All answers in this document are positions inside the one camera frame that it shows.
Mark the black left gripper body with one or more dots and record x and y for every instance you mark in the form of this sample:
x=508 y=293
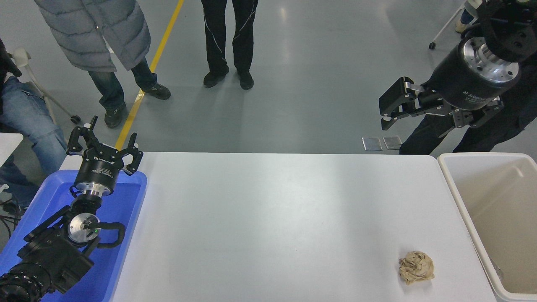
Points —
x=98 y=170

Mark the distant person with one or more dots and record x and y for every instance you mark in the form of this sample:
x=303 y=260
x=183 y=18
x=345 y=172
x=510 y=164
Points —
x=463 y=19

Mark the tan paper ball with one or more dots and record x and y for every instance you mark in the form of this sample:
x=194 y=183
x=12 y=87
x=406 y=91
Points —
x=416 y=267

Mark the silver floor plate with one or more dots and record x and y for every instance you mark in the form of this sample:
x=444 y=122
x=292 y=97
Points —
x=392 y=142
x=372 y=143

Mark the seated person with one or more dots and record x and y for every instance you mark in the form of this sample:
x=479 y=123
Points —
x=29 y=117

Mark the standing person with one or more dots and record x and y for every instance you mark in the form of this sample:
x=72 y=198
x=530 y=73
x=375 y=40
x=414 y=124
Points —
x=428 y=134
x=92 y=33
x=218 y=37

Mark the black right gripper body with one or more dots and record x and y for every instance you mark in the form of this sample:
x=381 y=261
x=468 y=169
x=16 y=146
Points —
x=459 y=86

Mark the small white table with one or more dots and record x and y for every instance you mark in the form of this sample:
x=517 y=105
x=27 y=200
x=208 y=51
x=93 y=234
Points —
x=8 y=147

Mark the large pale plastic bin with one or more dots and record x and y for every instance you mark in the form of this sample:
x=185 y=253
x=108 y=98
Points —
x=503 y=226

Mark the blue plastic tray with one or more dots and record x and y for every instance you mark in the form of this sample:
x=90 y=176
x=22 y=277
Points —
x=121 y=201

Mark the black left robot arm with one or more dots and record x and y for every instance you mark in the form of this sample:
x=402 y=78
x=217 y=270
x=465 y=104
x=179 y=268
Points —
x=50 y=256

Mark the white wheeled chair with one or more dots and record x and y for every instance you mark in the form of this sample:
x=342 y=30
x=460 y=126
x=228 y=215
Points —
x=46 y=98
x=444 y=25

